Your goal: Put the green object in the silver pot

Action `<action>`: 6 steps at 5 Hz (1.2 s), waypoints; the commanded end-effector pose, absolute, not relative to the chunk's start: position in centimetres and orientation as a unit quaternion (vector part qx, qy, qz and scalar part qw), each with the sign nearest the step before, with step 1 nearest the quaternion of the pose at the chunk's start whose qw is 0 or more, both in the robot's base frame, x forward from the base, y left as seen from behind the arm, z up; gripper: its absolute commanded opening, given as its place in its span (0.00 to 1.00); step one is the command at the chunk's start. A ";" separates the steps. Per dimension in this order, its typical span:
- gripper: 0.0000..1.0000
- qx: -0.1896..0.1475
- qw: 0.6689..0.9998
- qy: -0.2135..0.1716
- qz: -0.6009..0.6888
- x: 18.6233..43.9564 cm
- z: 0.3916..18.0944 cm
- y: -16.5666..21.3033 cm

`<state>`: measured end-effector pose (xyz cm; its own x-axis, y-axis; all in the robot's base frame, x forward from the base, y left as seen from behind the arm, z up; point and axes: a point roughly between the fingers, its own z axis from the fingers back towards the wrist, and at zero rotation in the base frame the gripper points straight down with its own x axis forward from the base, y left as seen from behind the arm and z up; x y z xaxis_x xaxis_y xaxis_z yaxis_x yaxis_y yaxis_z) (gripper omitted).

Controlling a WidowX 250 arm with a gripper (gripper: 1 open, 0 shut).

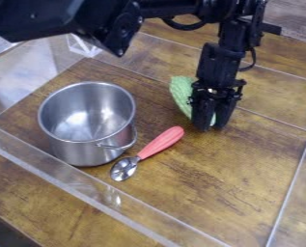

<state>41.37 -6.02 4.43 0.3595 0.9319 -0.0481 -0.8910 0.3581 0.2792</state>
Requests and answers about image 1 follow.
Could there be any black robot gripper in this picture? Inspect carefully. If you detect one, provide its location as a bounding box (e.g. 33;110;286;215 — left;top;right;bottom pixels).
189;43;246;131

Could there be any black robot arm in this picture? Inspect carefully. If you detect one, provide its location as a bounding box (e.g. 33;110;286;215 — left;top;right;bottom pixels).
0;0;267;131

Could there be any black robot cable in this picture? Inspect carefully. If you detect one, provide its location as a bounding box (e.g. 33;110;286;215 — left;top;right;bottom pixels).
160;15;256;72

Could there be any red-handled metal spoon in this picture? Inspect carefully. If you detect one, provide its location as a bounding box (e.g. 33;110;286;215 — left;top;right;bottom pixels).
109;126;184;181

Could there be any clear acrylic tray wall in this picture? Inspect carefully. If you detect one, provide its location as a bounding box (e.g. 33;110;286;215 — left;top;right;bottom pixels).
0;32;306;247

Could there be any green bitter gourd toy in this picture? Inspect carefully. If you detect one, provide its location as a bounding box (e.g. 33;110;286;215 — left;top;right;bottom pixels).
169;75;193;118

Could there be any silver metal pot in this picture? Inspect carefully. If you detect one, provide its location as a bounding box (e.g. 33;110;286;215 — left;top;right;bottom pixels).
37;81;136;167

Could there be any black wall strip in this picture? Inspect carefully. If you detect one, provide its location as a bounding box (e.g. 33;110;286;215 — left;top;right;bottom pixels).
262;23;282;36

